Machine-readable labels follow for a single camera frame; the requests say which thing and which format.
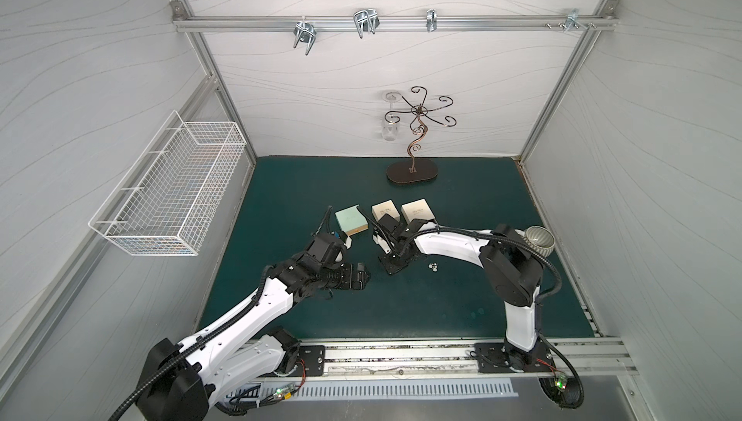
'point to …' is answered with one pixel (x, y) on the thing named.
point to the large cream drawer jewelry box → (417, 210)
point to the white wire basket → (176, 193)
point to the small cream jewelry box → (385, 208)
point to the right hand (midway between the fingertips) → (387, 266)
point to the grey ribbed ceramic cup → (540, 238)
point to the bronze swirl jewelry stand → (420, 121)
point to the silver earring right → (433, 266)
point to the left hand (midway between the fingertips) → (358, 277)
